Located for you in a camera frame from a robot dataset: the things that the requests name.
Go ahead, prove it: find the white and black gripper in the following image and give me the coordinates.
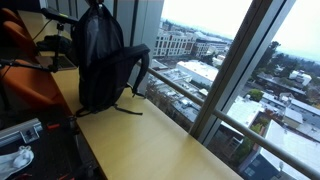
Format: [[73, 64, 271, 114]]
[[87, 0, 104, 5]]

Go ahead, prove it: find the black backpack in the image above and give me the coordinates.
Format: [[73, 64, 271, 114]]
[[71, 2, 150, 117]]

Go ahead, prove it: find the open laptop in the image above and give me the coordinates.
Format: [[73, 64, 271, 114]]
[[36, 35, 77, 72]]

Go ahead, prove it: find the orange chair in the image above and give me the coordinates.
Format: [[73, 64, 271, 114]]
[[1, 8, 38, 59], [0, 66, 65, 108]]

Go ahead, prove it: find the white cloth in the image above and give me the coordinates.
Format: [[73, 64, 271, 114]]
[[0, 146, 34, 180]]

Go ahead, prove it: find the metal window railing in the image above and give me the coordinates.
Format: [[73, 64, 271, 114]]
[[148, 68, 320, 180]]

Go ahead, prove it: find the black camera on stand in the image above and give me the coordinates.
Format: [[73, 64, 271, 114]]
[[1, 8, 76, 72]]

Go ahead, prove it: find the red handled clamp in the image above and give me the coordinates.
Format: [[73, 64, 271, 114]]
[[46, 116, 76, 130]]

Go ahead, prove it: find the aluminium rail bracket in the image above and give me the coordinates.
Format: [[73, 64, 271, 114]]
[[0, 118, 43, 147]]

